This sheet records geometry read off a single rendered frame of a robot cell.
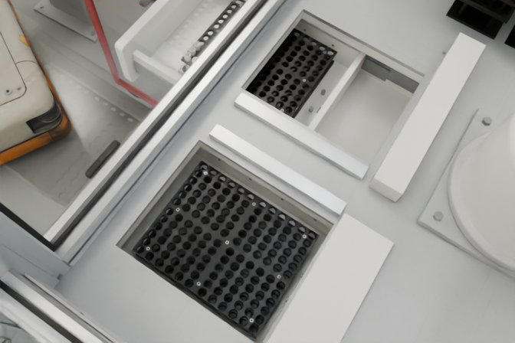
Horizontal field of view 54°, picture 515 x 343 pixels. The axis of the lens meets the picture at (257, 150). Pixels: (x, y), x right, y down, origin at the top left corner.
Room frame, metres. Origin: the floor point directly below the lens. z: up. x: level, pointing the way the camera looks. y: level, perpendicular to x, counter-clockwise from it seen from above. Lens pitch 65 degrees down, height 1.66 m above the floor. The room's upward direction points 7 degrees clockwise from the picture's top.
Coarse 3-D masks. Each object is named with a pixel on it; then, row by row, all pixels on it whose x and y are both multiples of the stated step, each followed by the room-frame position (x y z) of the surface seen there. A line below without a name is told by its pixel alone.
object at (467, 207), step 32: (480, 128) 0.41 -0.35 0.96; (512, 128) 0.32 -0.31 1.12; (480, 160) 0.31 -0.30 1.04; (512, 160) 0.28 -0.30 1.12; (448, 192) 0.29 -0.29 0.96; (480, 192) 0.27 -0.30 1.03; (512, 192) 0.25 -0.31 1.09; (448, 224) 0.25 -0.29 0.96; (480, 224) 0.24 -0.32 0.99; (512, 224) 0.22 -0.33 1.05; (480, 256) 0.20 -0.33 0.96; (512, 256) 0.20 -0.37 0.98
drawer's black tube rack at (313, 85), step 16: (288, 48) 0.56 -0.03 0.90; (304, 48) 0.57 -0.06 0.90; (272, 64) 0.52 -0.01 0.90; (288, 64) 0.53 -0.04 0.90; (304, 64) 0.53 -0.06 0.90; (320, 64) 0.54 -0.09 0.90; (256, 80) 0.48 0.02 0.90; (272, 80) 0.49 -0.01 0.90; (288, 80) 0.49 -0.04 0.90; (304, 80) 0.50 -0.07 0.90; (320, 80) 0.52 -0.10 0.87; (272, 96) 0.46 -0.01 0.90; (288, 96) 0.46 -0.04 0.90; (304, 96) 0.46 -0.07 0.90; (288, 112) 0.45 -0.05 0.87
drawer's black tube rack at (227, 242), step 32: (192, 192) 0.26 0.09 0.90; (224, 192) 0.28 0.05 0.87; (160, 224) 0.21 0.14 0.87; (192, 224) 0.21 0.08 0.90; (224, 224) 0.22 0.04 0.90; (256, 224) 0.23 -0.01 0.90; (288, 224) 0.24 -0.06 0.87; (160, 256) 0.16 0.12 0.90; (192, 256) 0.16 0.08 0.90; (224, 256) 0.17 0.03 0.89; (256, 256) 0.18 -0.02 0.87; (288, 256) 0.18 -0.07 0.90; (192, 288) 0.12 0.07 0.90; (224, 288) 0.13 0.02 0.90; (256, 288) 0.13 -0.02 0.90; (256, 320) 0.09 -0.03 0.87
